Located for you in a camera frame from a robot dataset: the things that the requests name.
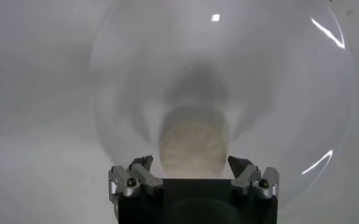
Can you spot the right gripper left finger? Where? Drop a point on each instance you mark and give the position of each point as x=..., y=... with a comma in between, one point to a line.
x=142, y=178

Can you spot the white steamed baozi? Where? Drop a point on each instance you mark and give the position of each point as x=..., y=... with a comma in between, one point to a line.
x=193, y=146

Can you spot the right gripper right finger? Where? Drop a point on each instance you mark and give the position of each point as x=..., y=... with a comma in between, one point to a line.
x=247, y=178

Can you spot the white round plate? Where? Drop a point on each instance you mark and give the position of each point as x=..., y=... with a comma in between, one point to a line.
x=273, y=91

